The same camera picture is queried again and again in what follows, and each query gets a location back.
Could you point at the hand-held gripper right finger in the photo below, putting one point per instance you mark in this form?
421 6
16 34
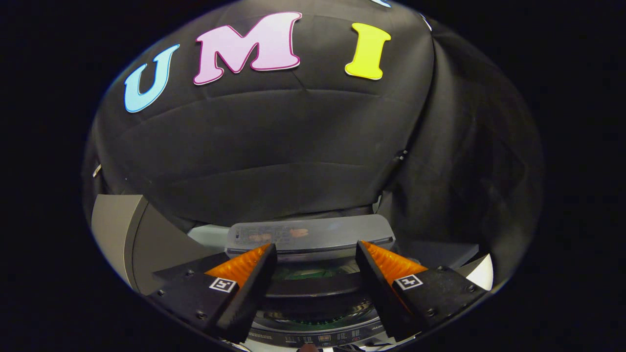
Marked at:
379 293

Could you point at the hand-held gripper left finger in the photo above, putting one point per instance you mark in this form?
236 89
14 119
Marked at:
252 293

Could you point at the green polo shirt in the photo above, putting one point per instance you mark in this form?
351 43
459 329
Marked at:
305 274

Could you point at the grey washing machine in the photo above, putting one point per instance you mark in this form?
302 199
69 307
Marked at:
318 337

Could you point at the dark transparent washing machine lid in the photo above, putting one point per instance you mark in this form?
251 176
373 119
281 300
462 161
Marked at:
313 234

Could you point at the black backdrop cloth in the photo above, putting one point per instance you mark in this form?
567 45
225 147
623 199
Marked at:
269 146

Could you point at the small silver clip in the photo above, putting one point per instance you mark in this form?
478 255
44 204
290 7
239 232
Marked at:
97 170

